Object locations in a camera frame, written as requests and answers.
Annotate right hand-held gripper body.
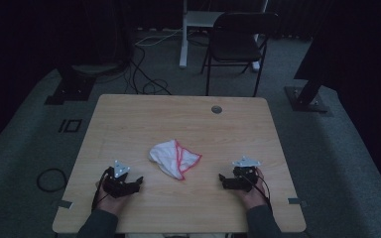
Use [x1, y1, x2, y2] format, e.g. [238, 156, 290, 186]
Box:
[225, 156, 262, 193]

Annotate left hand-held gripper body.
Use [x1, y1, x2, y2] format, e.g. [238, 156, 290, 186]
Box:
[102, 160, 142, 199]

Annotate white cloth with red edge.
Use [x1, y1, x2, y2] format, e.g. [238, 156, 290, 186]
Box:
[148, 139, 202, 181]

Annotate person's left hand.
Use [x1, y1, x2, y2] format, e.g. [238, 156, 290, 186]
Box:
[94, 169, 131, 216]

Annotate person's right hand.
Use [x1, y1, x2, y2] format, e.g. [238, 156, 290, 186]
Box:
[237, 167, 270, 211]

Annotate grey tape strip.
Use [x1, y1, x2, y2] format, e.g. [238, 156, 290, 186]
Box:
[57, 199, 74, 210]
[287, 196, 310, 208]

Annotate black slanted stand with base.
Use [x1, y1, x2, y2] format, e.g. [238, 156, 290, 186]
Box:
[283, 0, 371, 114]

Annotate black folding chair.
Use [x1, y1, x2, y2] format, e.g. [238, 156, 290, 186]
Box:
[200, 11, 281, 97]

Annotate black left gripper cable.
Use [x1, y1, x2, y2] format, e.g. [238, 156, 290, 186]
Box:
[90, 168, 114, 212]

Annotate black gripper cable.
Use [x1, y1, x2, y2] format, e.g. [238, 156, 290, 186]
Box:
[90, 168, 114, 212]
[251, 174, 274, 212]

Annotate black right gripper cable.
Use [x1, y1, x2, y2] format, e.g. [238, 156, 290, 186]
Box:
[251, 174, 274, 212]

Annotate black cable loop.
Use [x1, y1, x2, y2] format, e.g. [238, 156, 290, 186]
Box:
[36, 168, 68, 193]

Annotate black floor cables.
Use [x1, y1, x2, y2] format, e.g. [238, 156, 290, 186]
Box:
[124, 33, 173, 96]

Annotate black stand with base plate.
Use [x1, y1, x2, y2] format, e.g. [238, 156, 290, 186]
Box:
[44, 62, 127, 106]

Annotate white floor cable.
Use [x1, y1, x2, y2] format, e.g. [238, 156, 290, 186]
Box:
[134, 27, 184, 48]

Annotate white desk frame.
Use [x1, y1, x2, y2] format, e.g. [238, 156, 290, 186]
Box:
[178, 0, 270, 73]

